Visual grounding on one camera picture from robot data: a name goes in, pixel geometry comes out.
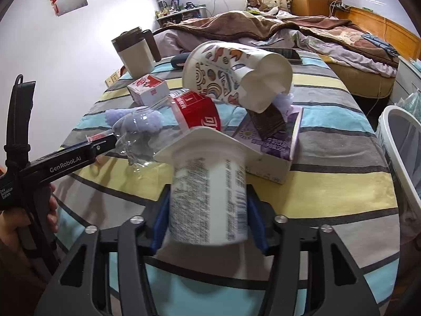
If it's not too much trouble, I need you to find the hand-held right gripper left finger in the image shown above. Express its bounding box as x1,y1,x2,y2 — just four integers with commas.
34,192,172,316

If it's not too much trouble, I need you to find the green plastic bag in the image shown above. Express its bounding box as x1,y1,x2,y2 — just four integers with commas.
393,90,421,126

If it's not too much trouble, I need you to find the beige mug with brown lid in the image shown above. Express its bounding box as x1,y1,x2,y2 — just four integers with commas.
111,28,162,78

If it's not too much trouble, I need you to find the red and white carton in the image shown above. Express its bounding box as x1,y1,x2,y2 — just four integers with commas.
127,75,170,105

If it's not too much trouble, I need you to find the clear bottle with red label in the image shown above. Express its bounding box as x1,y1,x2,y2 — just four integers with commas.
112,92,222,167

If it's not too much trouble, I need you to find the dark blue case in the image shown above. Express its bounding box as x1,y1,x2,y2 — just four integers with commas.
170,53,192,70

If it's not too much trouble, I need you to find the white trash bin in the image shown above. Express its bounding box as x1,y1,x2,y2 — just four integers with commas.
375,105,421,247

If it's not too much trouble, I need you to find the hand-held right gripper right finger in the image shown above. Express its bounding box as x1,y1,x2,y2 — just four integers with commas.
245,184,377,316

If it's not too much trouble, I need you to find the patterned paper cup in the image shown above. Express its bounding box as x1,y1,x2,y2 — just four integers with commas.
182,40,293,112

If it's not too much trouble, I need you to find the white cabinet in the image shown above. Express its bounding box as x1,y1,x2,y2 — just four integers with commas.
390,56,421,106

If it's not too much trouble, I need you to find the brown teddy bear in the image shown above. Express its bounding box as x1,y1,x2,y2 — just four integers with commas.
247,0,280,12

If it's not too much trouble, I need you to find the lavender bed sheet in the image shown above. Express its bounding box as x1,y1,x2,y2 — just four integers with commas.
289,29,399,77

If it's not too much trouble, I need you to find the striped tablecloth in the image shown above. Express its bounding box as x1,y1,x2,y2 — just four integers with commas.
59,51,400,316

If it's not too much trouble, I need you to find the purple and white box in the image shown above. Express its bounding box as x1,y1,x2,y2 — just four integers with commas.
232,105,304,185

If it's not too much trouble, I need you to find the person's left hand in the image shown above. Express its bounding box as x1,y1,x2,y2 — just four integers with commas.
0,184,60,238

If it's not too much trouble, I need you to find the wooden headboard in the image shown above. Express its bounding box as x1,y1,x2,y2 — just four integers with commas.
332,7,421,61

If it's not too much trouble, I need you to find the cluttered desk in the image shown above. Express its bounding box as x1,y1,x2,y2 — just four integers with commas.
156,5,208,28

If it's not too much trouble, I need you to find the white yogurt cup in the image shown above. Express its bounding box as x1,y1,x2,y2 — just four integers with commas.
154,127,264,246

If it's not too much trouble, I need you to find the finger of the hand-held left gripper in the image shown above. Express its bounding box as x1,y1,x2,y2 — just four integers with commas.
89,136,118,156

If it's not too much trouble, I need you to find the unmade bed with blankets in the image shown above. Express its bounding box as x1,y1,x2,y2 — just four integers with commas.
153,11,400,68

